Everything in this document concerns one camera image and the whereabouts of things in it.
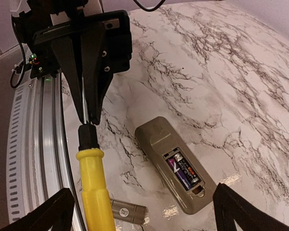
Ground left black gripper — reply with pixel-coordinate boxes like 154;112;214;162
31;10;132;125

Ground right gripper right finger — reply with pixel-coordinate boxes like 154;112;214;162
213;183;289;231

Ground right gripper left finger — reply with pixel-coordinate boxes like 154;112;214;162
1;188;75;231

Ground white remote control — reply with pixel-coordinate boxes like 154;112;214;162
135;116;216;215

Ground yellow handle screwdriver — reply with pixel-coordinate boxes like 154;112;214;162
76;77;116;231

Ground grey battery compartment cover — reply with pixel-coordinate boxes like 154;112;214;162
110;199;148;225

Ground black AAA battery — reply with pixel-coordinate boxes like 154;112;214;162
174;153;201;185

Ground purple AAA battery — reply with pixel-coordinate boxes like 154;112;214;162
167;158;192;191

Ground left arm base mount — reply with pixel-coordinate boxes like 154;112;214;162
28;52;60;79

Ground front aluminium table rail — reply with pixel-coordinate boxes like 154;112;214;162
6;74;77;223

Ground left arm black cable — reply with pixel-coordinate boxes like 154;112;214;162
9;14;27;90

